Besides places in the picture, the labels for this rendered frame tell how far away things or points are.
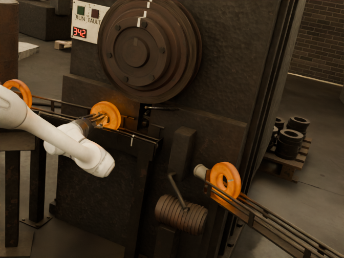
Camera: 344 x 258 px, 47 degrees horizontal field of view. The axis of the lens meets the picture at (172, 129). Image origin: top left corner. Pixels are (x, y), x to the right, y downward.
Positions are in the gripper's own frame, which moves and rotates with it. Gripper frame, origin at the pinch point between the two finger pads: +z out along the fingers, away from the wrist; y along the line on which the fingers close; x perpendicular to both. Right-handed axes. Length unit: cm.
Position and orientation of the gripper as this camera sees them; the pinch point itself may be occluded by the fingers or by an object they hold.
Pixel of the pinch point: (105, 114)
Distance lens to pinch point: 192.9
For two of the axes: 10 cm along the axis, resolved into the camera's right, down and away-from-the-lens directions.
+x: 1.4, -9.0, -4.1
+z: 3.8, -3.3, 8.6
